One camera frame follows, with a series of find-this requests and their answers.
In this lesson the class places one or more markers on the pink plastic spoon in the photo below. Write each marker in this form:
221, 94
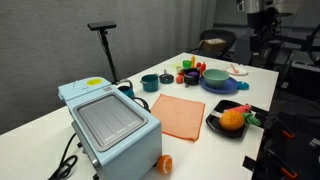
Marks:
234, 69

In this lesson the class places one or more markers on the light blue toaster oven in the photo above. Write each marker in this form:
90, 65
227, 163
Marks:
133, 150

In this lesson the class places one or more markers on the orange cloth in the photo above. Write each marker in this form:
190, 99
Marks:
178, 115

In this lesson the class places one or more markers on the orange half toy fruit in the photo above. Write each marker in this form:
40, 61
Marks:
165, 164

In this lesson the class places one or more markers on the pale yellow cutting board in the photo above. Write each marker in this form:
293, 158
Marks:
175, 65

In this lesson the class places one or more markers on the black tape strip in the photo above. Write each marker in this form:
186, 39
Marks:
260, 111
253, 163

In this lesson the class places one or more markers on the black camera stand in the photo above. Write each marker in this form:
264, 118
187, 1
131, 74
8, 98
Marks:
108, 55

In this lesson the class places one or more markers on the dark teal toy kettle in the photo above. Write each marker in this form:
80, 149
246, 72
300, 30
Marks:
126, 90

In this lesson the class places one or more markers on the blue plate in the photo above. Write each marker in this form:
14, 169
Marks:
230, 87

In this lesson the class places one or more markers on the green plastic cup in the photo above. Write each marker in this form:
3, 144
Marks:
186, 64

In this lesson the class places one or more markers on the yellow mustard bottle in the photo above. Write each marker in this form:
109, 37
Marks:
193, 61

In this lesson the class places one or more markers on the orange plush fruit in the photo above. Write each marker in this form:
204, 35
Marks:
231, 120

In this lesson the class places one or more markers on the black plastic tray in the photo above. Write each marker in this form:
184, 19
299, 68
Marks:
230, 133

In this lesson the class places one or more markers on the small black frying pan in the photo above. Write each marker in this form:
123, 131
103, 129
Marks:
166, 78

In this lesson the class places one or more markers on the mint green bowl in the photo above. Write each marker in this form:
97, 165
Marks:
216, 78

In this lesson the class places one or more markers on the red toy piece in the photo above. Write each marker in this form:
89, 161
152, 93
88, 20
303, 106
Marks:
198, 65

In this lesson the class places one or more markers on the purple toy eggplant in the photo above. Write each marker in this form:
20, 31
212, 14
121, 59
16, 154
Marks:
193, 73

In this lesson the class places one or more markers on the black toy pot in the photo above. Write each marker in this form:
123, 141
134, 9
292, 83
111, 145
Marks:
190, 80

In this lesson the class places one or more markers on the teal round lid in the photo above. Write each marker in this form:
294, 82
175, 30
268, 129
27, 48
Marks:
243, 85

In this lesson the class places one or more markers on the black stereo camera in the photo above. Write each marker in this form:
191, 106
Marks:
101, 25

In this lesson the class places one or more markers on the red toy tomato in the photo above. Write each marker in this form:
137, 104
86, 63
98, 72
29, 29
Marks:
180, 79

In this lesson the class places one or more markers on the black clamp orange tip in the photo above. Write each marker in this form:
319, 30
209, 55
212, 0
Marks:
289, 173
288, 134

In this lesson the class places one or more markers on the brown cardboard box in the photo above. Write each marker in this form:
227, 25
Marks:
213, 44

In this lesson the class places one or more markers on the white small plate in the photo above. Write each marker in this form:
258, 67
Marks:
241, 71

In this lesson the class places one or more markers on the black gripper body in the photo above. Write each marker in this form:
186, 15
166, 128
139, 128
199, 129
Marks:
263, 20

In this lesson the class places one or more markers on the teal toy pot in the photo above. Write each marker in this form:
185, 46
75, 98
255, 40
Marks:
150, 83

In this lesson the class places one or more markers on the black office chair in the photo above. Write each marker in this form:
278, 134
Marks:
230, 36

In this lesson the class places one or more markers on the red ketchup bottle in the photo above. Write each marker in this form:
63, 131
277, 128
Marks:
203, 68

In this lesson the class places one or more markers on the grey curtain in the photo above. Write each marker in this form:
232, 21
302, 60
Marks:
193, 20

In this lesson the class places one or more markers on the watermelon slice plush toy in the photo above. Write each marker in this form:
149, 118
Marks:
240, 108

